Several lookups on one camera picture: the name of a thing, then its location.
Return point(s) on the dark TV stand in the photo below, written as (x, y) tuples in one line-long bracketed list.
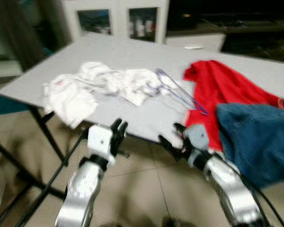
[(255, 28)]

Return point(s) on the white drawer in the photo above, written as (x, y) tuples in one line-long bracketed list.
[(194, 43)]

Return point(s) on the black clothes rack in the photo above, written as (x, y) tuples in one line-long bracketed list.
[(14, 161)]

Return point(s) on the teal rug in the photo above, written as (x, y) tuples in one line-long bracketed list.
[(4, 106)]

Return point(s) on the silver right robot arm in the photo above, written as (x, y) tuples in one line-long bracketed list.
[(227, 184)]

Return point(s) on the dark curtain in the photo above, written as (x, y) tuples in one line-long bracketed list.
[(23, 33)]

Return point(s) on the dark speaker gold label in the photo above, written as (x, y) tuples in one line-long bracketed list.
[(185, 16)]

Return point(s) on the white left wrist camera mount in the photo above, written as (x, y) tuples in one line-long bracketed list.
[(100, 141)]

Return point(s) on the grey table black legs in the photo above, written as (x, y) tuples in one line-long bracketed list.
[(132, 52)]

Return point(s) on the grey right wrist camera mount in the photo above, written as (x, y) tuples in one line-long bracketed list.
[(197, 138)]

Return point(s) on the robot left leg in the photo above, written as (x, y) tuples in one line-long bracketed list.
[(109, 224)]

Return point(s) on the white glass door cabinet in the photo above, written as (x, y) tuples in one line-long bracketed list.
[(118, 19)]

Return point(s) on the blue denim jeans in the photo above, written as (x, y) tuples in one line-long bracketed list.
[(255, 142)]

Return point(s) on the red shirt white stripes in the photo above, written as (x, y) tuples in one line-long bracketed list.
[(222, 90)]

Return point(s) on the white T-shirt flag print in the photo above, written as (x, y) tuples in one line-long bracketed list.
[(71, 99)]

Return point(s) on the purple plastic hanger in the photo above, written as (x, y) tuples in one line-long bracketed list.
[(202, 111)]

